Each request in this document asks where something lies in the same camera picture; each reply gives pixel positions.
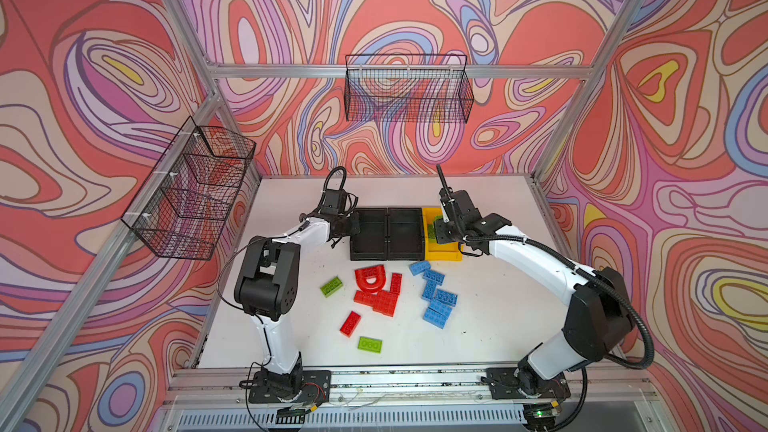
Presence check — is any black bin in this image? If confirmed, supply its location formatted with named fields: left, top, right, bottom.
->
left=387, top=207, right=425, bottom=261
left=349, top=208, right=388, bottom=261

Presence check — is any green lego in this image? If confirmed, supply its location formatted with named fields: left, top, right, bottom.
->
left=357, top=336, right=383, bottom=354
left=426, top=216, right=442, bottom=243
left=320, top=276, right=344, bottom=298

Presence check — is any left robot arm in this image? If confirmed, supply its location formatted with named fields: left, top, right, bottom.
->
left=233, top=188, right=359, bottom=402

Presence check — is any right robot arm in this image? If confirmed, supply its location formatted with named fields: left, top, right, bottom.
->
left=436, top=185, right=639, bottom=398

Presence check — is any yellow bin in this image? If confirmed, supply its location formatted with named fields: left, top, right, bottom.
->
left=422, top=207, right=463, bottom=262

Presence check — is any blue lego top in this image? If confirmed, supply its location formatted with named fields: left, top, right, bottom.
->
left=409, top=261, right=431, bottom=276

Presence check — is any red arch lego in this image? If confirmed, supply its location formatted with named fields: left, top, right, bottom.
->
left=355, top=264, right=387, bottom=294

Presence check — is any red lego upright slim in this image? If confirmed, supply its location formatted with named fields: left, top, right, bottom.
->
left=389, top=273, right=402, bottom=296

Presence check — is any blue lego large bottom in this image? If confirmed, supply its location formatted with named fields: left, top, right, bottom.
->
left=422, top=300, right=453, bottom=329

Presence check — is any red lego plate cluster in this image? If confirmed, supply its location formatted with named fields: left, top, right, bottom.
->
left=353, top=290, right=399, bottom=317

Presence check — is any red lego lower left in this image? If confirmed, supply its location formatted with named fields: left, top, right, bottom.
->
left=339, top=311, right=361, bottom=337

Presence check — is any wire basket back wall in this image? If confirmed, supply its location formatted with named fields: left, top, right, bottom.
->
left=343, top=53, right=475, bottom=124

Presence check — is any wire basket wall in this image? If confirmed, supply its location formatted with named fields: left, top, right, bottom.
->
left=343, top=53, right=475, bottom=124
left=121, top=118, right=255, bottom=261

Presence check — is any wire basket left wall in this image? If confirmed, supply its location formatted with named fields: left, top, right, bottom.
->
left=121, top=118, right=255, bottom=261

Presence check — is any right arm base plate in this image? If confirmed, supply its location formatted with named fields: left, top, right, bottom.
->
left=480, top=367, right=571, bottom=401

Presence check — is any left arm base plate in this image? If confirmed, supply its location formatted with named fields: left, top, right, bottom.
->
left=247, top=369, right=332, bottom=405

